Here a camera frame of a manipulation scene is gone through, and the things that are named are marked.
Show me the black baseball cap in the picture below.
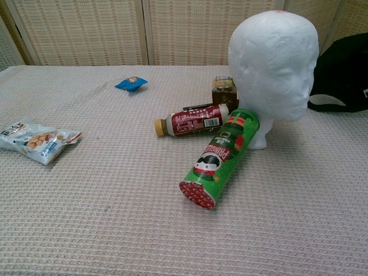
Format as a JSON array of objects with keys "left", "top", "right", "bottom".
[{"left": 307, "top": 33, "right": 368, "bottom": 113}]

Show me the white foam mannequin head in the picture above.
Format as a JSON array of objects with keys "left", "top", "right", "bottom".
[{"left": 228, "top": 10, "right": 320, "bottom": 150}]

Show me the red label milk tea bottle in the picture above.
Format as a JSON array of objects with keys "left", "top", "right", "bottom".
[{"left": 154, "top": 103, "right": 231, "bottom": 138}]

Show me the small black box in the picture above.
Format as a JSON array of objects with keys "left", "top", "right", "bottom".
[{"left": 183, "top": 103, "right": 215, "bottom": 111}]

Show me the green Pringles can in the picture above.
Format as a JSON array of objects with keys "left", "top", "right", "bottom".
[{"left": 178, "top": 108, "right": 260, "bottom": 210}]

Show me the yellow tea bottle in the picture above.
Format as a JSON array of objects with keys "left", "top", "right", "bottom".
[{"left": 212, "top": 75, "right": 240, "bottom": 112}]

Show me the blue snack packet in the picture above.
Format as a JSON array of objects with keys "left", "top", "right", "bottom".
[{"left": 114, "top": 76, "right": 149, "bottom": 93}]

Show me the white woven tablecloth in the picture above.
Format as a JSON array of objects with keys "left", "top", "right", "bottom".
[{"left": 0, "top": 64, "right": 368, "bottom": 276}]

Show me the beige woven folding screen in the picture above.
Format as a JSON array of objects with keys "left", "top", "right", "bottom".
[{"left": 0, "top": 0, "right": 368, "bottom": 72}]

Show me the white snack bag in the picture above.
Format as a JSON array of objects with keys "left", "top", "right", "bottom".
[{"left": 0, "top": 116, "right": 83, "bottom": 166}]

